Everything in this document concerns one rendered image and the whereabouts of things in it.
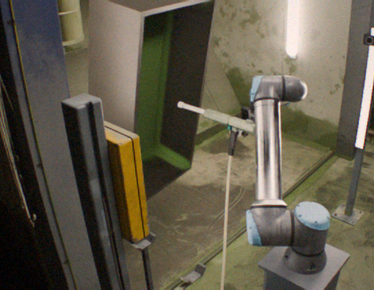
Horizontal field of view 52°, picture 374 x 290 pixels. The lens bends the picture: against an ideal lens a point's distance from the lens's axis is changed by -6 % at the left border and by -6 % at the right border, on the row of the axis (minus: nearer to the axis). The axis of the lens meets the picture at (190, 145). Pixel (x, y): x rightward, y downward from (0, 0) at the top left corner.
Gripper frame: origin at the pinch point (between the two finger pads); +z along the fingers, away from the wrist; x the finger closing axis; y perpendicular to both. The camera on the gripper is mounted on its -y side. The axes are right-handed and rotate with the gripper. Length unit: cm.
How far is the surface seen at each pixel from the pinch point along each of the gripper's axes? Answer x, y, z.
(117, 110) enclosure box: 49, -4, 36
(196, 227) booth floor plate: 26, 94, -29
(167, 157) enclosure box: 59, 51, -31
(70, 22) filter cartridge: 145, -31, -16
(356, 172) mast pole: -61, 40, -92
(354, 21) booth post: -20, -56, -168
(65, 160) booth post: 13, -13, 103
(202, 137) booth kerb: 91, 80, -140
